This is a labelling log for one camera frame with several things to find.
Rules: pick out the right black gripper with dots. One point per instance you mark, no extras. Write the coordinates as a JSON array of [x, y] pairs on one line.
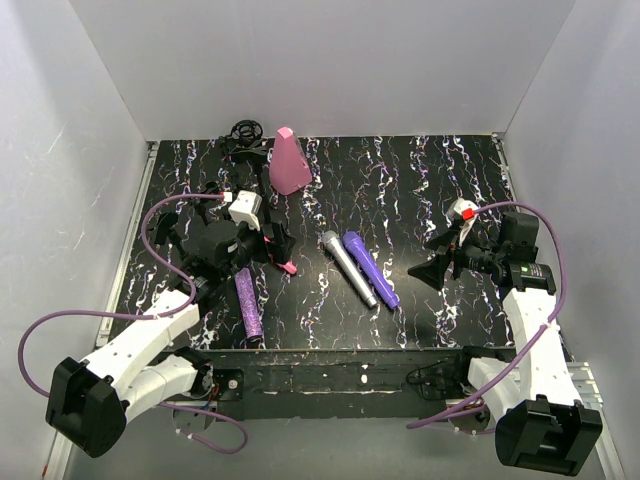
[[455, 258]]

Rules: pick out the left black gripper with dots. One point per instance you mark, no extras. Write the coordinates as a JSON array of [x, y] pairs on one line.
[[270, 240]]

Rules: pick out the silver microphone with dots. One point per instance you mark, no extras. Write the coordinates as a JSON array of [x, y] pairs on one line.
[[333, 244]]

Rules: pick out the black round-base mic stand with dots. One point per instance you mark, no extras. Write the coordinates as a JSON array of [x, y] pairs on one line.
[[266, 214]]

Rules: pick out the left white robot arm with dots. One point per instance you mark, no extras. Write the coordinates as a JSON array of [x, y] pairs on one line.
[[92, 400]]

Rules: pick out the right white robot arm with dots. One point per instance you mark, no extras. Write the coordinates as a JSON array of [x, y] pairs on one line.
[[541, 422]]

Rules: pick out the black clip mic stand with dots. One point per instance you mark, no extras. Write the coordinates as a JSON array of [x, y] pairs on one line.
[[172, 235]]

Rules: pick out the pink microphone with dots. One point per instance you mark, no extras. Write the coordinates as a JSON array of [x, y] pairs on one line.
[[290, 268]]

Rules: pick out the purple glitter microphone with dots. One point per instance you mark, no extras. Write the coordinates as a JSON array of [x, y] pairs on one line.
[[248, 306]]

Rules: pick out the purple plastic microphone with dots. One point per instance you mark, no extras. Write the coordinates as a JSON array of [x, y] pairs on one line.
[[355, 246]]

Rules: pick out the pink metronome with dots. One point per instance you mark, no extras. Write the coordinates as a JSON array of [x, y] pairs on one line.
[[288, 170]]

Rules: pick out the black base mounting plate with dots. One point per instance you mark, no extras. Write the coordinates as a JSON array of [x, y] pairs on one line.
[[325, 384]]

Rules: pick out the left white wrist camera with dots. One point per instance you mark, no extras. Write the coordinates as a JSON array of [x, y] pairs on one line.
[[244, 207]]

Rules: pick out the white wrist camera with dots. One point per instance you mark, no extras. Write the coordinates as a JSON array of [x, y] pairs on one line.
[[244, 207], [462, 214]]

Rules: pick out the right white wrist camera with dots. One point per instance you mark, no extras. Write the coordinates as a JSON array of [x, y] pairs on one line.
[[462, 214]]

